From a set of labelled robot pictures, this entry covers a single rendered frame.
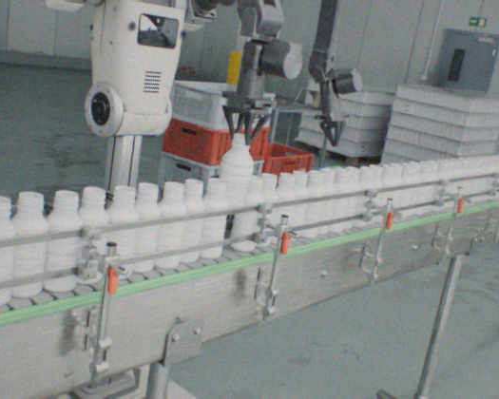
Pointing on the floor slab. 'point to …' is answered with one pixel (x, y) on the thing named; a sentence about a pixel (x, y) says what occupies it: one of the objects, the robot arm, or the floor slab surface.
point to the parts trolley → (291, 120)
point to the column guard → (234, 67)
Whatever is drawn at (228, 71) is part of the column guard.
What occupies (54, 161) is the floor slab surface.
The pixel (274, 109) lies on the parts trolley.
